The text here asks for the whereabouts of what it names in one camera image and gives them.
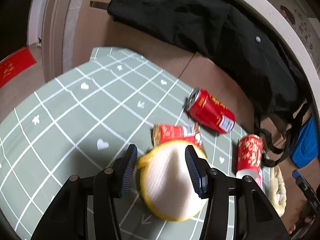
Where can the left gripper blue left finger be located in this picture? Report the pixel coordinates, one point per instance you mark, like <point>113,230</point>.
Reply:
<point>113,182</point>

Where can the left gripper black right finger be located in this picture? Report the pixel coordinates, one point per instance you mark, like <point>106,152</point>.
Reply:
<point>211,184</point>

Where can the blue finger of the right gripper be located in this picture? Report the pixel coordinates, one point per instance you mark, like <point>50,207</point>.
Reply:
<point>296,173</point>

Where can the pink heart lollipop wrapper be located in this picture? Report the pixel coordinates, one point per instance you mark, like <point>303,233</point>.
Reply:
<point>259,179</point>

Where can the red snack wrapper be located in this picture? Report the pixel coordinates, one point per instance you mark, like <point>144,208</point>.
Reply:
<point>162,133</point>

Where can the red paper cup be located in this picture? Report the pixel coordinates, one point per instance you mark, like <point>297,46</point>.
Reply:
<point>250,149</point>

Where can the red soda can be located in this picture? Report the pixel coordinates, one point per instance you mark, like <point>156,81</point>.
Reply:
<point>209,112</point>

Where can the trash bin with yellow bag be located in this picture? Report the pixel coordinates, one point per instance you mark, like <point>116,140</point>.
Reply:
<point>277,191</point>

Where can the person's right hand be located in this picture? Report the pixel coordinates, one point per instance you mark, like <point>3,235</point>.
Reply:
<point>305,216</point>

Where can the blue hanging towel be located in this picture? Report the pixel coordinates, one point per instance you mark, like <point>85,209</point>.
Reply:
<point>306,148</point>

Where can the green grid table mat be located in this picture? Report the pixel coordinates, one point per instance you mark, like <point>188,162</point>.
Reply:
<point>79,123</point>

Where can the red floor mat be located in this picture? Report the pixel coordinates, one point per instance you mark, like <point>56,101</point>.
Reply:
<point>15,64</point>

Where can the black bag with straps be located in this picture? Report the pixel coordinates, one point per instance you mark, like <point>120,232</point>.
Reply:
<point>243,48</point>

